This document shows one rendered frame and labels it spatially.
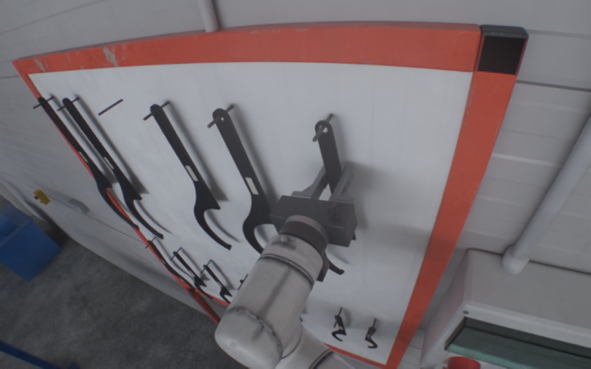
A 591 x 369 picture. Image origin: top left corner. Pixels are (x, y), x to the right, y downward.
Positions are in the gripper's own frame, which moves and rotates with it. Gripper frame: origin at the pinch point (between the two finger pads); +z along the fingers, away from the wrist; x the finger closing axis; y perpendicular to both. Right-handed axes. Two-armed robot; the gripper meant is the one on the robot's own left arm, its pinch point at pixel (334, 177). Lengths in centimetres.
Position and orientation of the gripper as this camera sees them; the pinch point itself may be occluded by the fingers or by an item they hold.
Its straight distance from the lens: 53.5
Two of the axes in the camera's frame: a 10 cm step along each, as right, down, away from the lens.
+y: -2.5, -7.5, -6.1
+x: -8.8, -0.9, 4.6
